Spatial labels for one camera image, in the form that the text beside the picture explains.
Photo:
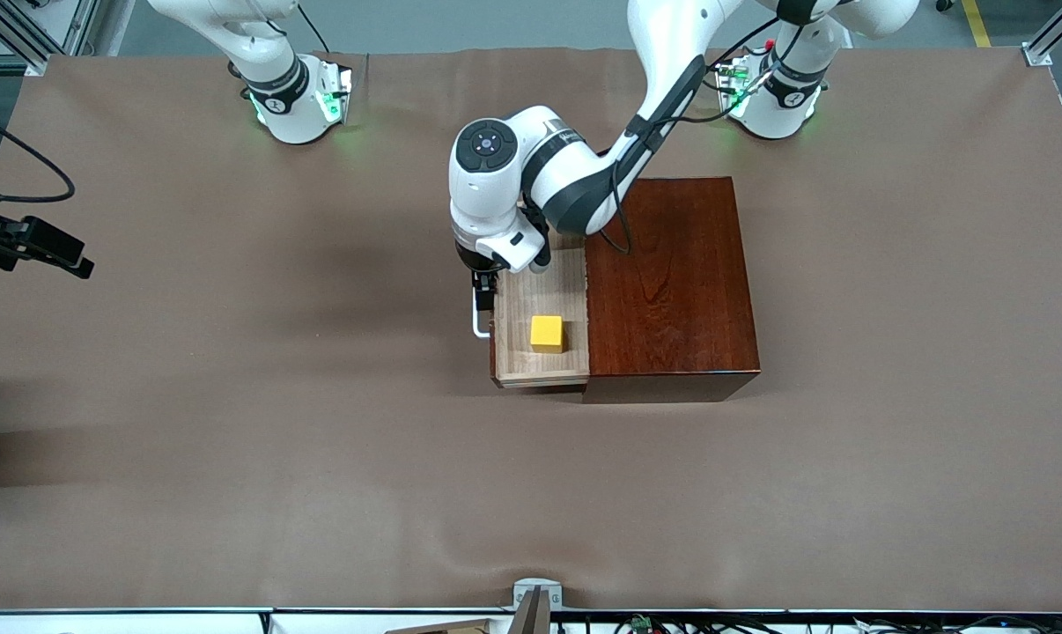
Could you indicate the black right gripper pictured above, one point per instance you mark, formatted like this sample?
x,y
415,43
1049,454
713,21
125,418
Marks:
x,y
3,238

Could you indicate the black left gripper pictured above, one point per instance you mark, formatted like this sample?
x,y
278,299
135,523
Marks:
x,y
475,259

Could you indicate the yellow wooden cube block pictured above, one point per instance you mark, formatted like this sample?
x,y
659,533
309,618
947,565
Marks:
x,y
546,333

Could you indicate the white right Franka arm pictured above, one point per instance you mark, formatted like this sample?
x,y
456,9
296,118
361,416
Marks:
x,y
276,88

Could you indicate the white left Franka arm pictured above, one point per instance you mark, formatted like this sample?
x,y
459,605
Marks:
x,y
483,207

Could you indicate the dark red wooden cabinet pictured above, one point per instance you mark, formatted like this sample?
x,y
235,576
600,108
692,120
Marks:
x,y
672,282

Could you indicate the brown table cloth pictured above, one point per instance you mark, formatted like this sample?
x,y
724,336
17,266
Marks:
x,y
320,493

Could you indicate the brown wooden board piece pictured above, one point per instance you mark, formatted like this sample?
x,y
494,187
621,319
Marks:
x,y
460,627

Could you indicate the aluminium frame profile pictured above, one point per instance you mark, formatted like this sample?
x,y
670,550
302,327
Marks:
x,y
55,26
1055,31

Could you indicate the grey metal bracket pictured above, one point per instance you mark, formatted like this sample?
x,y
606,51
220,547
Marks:
x,y
527,586

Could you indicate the tan camera mount post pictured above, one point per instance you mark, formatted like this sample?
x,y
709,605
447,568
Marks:
x,y
535,616

